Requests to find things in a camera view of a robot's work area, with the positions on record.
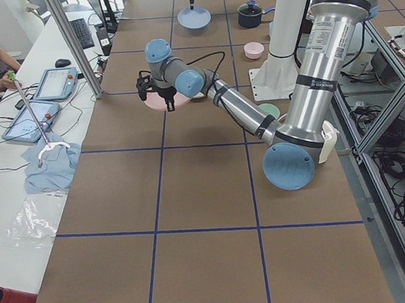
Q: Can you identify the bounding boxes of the aluminium frame post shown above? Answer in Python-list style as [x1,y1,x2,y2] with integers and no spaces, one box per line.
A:
[44,0,103,99]

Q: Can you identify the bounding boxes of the reacher grabber stick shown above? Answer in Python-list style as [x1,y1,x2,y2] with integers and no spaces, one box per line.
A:
[7,71,70,167]

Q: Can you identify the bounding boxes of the black keyboard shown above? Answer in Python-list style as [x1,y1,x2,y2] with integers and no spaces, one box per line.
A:
[70,18,95,49]

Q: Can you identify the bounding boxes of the blue plate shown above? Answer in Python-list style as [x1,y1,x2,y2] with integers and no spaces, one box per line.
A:
[177,6,211,30]

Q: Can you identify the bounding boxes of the clear plastic bag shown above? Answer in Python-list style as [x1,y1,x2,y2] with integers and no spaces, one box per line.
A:
[6,192,67,249]

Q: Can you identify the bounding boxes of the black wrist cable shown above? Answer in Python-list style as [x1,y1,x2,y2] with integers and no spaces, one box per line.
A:
[183,50,230,100]

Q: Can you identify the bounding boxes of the cream plate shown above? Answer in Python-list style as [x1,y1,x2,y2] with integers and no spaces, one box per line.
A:
[192,92,206,100]

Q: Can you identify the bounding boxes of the teach pendant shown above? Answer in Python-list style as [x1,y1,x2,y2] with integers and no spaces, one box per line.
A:
[33,66,78,101]
[2,100,60,143]

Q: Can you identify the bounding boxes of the light blue cup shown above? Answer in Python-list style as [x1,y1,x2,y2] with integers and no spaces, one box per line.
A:
[269,21,275,39]

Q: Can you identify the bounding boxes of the green bowl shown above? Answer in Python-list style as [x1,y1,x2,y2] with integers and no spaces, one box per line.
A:
[258,103,281,120]

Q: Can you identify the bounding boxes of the black computer mouse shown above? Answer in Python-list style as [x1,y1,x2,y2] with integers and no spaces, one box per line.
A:
[54,58,71,69]

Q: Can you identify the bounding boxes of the teach pendant far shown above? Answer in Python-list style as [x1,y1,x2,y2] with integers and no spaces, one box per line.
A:
[33,66,78,101]

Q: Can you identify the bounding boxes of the dark blue lidded saucepan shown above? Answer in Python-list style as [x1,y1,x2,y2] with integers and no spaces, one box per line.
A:
[237,0,276,29]

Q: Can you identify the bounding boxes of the blue cloth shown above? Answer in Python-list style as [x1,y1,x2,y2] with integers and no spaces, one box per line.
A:
[21,138,81,194]

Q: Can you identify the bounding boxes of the teach pendant near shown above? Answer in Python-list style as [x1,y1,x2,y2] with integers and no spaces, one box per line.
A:
[2,100,60,143]

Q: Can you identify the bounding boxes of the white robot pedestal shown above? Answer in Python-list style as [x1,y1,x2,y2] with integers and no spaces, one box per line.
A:
[250,0,308,101]

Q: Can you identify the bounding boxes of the pink plate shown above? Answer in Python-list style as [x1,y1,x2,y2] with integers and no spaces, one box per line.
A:
[144,92,191,111]

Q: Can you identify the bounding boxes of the pink bowl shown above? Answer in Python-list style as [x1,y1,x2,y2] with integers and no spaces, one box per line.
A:
[244,42,264,60]

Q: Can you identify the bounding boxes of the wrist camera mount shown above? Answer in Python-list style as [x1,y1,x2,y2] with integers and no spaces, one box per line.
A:
[136,70,154,102]

